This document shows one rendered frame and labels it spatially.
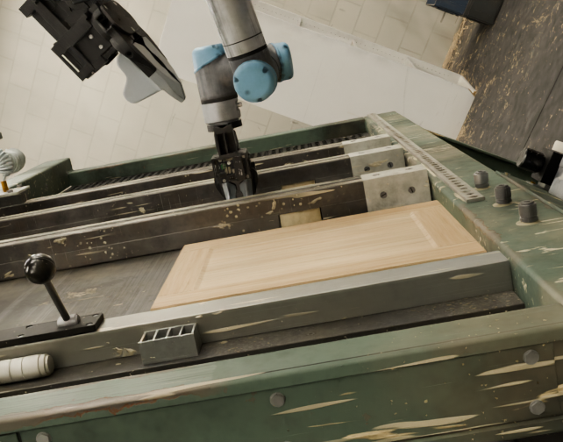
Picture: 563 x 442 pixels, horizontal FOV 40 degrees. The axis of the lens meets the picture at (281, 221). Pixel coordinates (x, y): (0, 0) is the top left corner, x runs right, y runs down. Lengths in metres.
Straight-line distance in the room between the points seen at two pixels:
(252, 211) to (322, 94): 3.72
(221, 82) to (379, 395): 0.91
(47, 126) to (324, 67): 2.88
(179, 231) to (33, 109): 5.64
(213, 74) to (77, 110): 5.48
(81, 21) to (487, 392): 0.60
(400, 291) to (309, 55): 4.23
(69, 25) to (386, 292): 0.50
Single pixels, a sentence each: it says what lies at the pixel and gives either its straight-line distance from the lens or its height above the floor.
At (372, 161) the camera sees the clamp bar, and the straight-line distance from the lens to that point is 1.84.
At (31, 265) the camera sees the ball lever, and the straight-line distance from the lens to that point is 0.98.
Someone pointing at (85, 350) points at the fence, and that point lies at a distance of 1.05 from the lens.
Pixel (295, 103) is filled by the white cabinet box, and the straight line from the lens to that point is 5.22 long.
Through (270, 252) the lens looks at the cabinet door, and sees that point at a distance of 1.33.
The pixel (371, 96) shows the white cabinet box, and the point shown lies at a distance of 5.21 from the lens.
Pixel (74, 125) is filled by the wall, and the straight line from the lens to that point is 7.04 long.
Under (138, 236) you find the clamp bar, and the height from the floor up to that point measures 1.40.
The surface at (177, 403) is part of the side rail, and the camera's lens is 0.77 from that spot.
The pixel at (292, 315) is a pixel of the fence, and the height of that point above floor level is 1.13.
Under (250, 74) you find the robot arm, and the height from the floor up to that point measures 1.29.
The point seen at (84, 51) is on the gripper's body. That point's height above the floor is 1.47.
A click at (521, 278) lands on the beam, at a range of 0.97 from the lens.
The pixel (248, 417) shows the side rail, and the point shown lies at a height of 1.16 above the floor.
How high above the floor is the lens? 1.25
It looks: 4 degrees down
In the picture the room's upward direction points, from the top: 71 degrees counter-clockwise
